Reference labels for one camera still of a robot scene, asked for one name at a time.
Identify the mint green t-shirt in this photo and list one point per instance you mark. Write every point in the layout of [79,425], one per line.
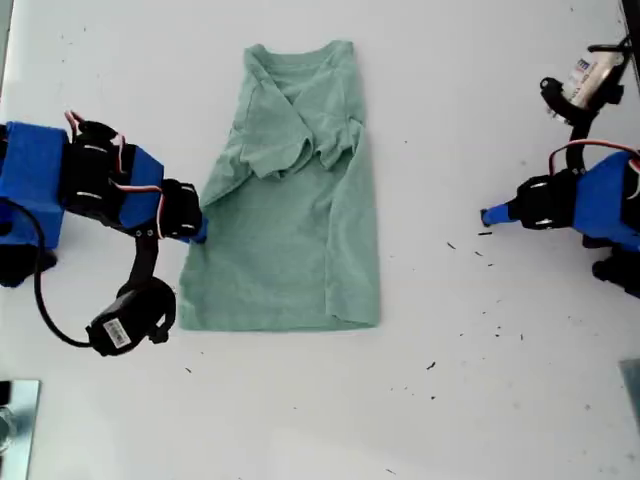
[280,240]

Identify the black camera stalk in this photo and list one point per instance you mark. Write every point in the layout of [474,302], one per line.
[142,260]
[580,145]

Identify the black labelled camera box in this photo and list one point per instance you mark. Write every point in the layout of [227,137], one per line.
[115,327]

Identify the white labelled camera box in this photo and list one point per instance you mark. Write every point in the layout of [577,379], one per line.
[592,75]

